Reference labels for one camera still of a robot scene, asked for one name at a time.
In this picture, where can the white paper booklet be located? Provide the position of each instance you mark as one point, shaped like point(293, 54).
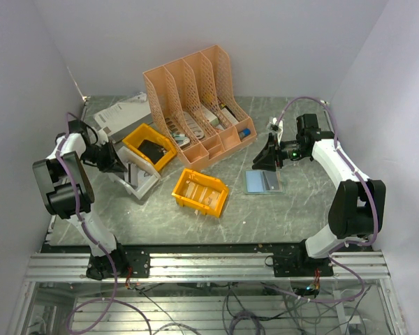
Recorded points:
point(123, 117)

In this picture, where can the peach plastic file organizer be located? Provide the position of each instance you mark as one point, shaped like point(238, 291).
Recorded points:
point(195, 94)

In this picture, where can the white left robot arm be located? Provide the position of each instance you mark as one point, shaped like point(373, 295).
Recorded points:
point(67, 192)

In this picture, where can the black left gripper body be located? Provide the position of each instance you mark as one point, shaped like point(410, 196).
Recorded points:
point(103, 155)

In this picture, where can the black credit card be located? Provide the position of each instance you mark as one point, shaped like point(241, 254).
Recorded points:
point(271, 181)

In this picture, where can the white bin with cards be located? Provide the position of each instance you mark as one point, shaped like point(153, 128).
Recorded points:
point(140, 175)

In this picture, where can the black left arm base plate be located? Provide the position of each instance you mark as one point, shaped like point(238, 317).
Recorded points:
point(136, 265)

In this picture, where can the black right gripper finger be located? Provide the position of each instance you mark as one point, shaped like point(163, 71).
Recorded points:
point(278, 159)
point(266, 159)

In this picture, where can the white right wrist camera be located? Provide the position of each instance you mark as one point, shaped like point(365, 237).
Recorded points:
point(276, 127)

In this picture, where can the white stapler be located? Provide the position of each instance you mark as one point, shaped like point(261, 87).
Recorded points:
point(181, 140)

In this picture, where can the yellow bin with black items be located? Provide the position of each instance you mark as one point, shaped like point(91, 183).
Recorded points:
point(150, 145)

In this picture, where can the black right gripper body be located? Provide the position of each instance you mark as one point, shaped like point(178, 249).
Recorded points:
point(291, 149)

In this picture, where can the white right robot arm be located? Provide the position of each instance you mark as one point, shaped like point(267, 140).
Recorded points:
point(356, 212)

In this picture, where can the blue capped bottle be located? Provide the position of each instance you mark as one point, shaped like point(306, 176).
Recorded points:
point(244, 133)

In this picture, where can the aluminium frame rail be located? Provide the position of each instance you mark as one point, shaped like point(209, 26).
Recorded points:
point(205, 267)

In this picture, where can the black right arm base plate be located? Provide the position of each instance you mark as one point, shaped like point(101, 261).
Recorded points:
point(295, 266)

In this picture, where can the yellow bin with cards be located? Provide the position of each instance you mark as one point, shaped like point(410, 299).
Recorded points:
point(200, 192)

